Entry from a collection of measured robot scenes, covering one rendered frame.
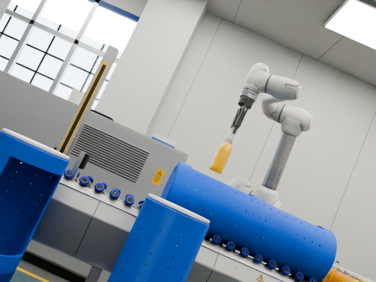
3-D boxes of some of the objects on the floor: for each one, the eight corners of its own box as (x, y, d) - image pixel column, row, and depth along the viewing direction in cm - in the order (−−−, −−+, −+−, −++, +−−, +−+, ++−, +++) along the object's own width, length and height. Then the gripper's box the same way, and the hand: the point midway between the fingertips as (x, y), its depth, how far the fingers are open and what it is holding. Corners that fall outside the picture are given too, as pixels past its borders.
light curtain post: (-30, 324, 207) (109, 47, 229) (-19, 328, 207) (118, 52, 230) (-34, 329, 201) (109, 44, 223) (-23, 333, 201) (118, 48, 224)
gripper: (236, 100, 211) (219, 139, 207) (245, 93, 194) (226, 135, 190) (248, 106, 211) (231, 145, 207) (258, 99, 195) (240, 141, 191)
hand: (231, 134), depth 199 cm, fingers closed on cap, 4 cm apart
